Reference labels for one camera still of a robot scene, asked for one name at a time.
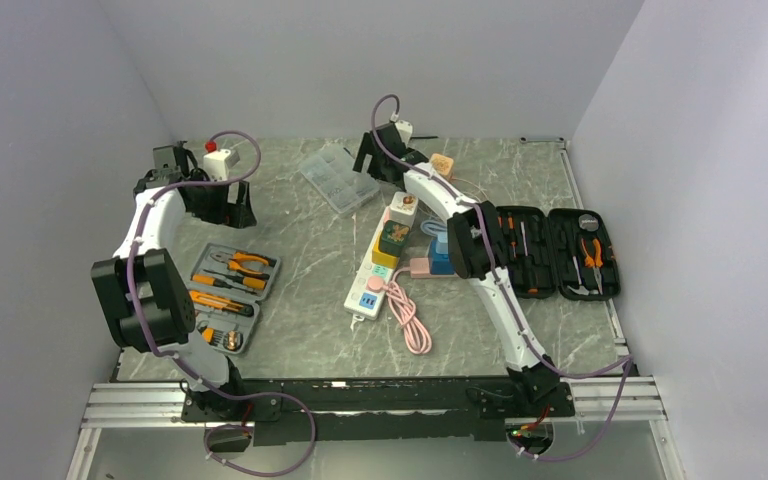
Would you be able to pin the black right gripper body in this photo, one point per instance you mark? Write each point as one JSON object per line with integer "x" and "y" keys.
{"x": 378, "y": 162}

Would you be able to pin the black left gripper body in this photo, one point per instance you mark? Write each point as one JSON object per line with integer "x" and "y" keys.
{"x": 211, "y": 204}

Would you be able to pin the white cube charger with picture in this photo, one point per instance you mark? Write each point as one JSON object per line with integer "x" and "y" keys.
{"x": 403, "y": 208}

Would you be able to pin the pink power strip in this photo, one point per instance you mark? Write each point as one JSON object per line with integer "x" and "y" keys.
{"x": 419, "y": 268}

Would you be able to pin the blue cube charger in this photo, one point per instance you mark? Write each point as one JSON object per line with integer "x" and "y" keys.
{"x": 439, "y": 259}

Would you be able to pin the pink round plug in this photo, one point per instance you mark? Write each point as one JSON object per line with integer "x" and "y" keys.
{"x": 376, "y": 284}

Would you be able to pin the white power strip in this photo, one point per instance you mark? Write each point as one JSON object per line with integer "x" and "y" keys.
{"x": 362, "y": 302}

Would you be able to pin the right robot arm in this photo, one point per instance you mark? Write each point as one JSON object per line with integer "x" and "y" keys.
{"x": 476, "y": 248}

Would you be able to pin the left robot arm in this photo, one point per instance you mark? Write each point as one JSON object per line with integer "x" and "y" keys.
{"x": 144, "y": 299}

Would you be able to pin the clear plastic screw organizer box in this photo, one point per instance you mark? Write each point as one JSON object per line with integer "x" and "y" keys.
{"x": 330, "y": 171}

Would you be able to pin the peach cube charger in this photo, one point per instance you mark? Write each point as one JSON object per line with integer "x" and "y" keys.
{"x": 443, "y": 165}

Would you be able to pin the dark green cube charger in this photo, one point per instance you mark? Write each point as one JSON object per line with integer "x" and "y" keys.
{"x": 393, "y": 238}

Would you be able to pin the grey open tool case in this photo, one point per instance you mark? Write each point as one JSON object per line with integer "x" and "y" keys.
{"x": 225, "y": 332}

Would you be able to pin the yellow cube adapter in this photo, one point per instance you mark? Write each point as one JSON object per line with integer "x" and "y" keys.
{"x": 385, "y": 254}

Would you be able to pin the orange black utility knife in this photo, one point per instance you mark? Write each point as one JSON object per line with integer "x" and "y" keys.
{"x": 221, "y": 303}

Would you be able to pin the black open tool case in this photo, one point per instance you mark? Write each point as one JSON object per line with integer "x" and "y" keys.
{"x": 544, "y": 254}

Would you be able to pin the long nose orange pliers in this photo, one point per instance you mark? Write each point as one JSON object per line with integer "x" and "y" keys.
{"x": 592, "y": 250}

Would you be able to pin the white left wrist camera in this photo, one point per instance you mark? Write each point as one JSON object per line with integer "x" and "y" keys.
{"x": 218, "y": 162}

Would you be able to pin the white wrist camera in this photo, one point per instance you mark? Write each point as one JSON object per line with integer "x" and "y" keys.
{"x": 405, "y": 130}
{"x": 218, "y": 162}

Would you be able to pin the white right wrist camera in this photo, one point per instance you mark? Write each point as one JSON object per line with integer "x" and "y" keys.
{"x": 405, "y": 130}

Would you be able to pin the orange handled combination pliers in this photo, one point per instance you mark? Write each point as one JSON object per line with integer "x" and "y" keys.
{"x": 246, "y": 264}

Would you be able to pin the orange handled screwdriver in case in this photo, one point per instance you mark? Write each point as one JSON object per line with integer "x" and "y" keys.
{"x": 219, "y": 280}

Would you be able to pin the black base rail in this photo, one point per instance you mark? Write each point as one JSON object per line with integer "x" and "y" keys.
{"x": 482, "y": 408}

